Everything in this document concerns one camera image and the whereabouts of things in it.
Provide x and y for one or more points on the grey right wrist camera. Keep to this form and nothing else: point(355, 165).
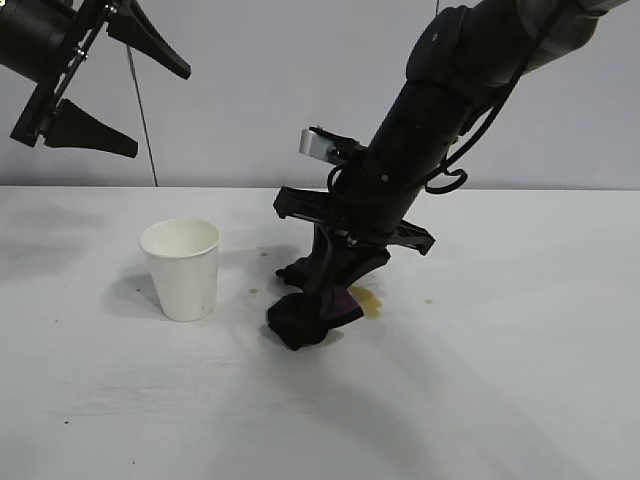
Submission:
point(315, 142)

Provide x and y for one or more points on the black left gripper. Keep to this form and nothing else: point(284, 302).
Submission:
point(35, 35)

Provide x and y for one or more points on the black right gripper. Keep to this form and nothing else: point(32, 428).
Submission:
point(395, 175)

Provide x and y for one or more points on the purple and black cloth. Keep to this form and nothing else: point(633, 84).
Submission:
point(295, 325)

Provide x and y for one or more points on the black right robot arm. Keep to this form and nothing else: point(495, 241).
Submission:
point(500, 40)

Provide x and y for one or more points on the brown liquid puddle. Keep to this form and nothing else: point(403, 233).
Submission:
point(372, 302)

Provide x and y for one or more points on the white paper cup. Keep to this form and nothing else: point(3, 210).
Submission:
point(185, 280)

